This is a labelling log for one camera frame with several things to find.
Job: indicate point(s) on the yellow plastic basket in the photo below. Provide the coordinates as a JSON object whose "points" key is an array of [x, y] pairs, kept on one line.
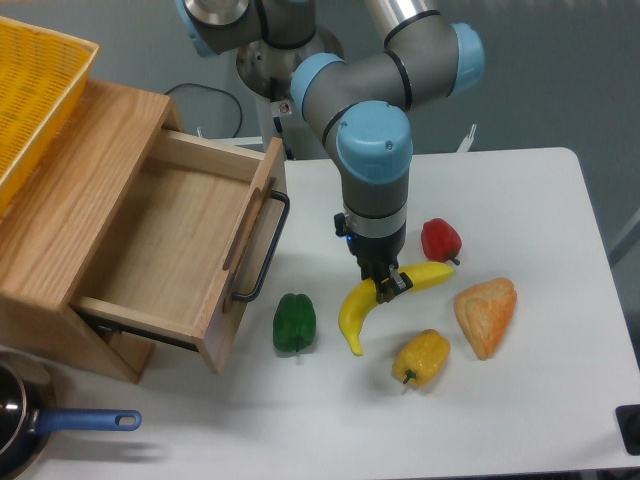
{"points": [[43, 75]]}

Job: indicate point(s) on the wooden drawer cabinet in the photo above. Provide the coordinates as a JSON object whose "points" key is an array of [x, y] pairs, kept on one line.
{"points": [[57, 221]]}

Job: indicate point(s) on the blue handled black saucepan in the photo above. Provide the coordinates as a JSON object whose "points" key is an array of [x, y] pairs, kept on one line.
{"points": [[30, 414]]}

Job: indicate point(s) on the yellow toy bell pepper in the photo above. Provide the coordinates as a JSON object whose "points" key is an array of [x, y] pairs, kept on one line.
{"points": [[421, 359]]}

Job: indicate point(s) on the open wooden top drawer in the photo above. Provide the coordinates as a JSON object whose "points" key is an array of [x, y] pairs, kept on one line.
{"points": [[193, 227]]}

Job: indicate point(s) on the red toy bell pepper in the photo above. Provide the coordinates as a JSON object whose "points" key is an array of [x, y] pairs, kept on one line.
{"points": [[440, 241]]}

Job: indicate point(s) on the black object at table edge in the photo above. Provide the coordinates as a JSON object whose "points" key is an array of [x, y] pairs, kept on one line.
{"points": [[628, 417]]}

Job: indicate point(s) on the orange toy bread slice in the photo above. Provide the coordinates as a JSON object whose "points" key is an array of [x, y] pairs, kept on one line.
{"points": [[484, 312]]}

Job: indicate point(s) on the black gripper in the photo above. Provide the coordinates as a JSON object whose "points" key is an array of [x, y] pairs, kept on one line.
{"points": [[375, 257]]}

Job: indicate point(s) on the green toy bell pepper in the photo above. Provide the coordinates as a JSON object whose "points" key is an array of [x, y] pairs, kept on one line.
{"points": [[294, 323]]}

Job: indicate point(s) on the yellow toy banana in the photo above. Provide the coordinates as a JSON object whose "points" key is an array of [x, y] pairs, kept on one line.
{"points": [[362, 299]]}

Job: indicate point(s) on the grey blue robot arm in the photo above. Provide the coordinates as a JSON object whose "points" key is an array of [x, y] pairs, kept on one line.
{"points": [[358, 111]]}

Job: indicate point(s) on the black metal drawer handle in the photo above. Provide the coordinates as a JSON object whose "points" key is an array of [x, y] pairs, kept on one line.
{"points": [[254, 293]]}

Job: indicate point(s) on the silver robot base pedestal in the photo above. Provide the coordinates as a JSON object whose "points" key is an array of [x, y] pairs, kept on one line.
{"points": [[267, 72]]}

